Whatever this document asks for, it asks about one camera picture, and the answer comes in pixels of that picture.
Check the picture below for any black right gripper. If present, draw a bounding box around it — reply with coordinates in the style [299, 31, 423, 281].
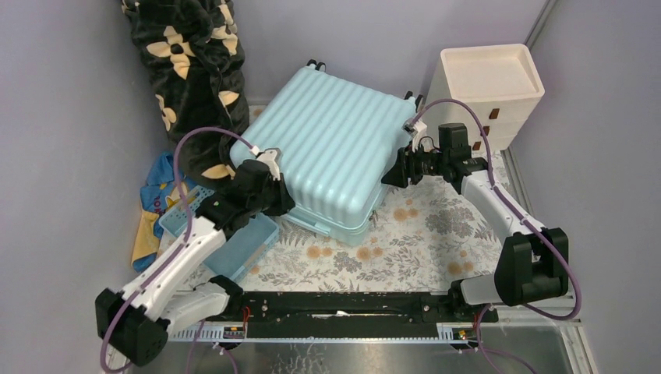
[379, 140, 447, 189]

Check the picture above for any light blue ribbed suitcase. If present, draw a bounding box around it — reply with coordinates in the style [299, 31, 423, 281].
[230, 60, 421, 245]

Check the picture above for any black floral plush blanket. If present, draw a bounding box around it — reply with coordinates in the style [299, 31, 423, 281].
[121, 0, 250, 190]

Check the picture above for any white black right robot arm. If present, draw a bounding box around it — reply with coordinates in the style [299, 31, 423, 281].
[382, 121, 569, 321]

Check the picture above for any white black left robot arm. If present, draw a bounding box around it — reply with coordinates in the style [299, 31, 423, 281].
[94, 149, 295, 373]

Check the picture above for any light blue perforated plastic basket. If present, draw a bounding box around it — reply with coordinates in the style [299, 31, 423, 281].
[158, 186, 280, 283]

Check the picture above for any floral patterned floor mat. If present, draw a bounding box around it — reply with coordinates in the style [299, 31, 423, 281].
[240, 178, 500, 291]

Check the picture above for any blue yellow cloth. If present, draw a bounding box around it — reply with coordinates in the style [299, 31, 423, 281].
[131, 152, 181, 273]

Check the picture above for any white three-drawer storage cabinet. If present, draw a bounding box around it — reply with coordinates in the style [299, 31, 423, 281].
[426, 44, 545, 153]

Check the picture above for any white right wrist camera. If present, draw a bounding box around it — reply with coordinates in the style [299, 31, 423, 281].
[402, 118, 427, 151]

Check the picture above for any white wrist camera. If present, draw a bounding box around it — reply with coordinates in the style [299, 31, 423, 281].
[249, 146, 281, 181]
[402, 118, 427, 151]

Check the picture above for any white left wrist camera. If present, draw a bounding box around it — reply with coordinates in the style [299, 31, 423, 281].
[249, 146, 281, 181]

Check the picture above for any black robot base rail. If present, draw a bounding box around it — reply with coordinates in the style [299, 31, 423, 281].
[170, 275, 518, 352]

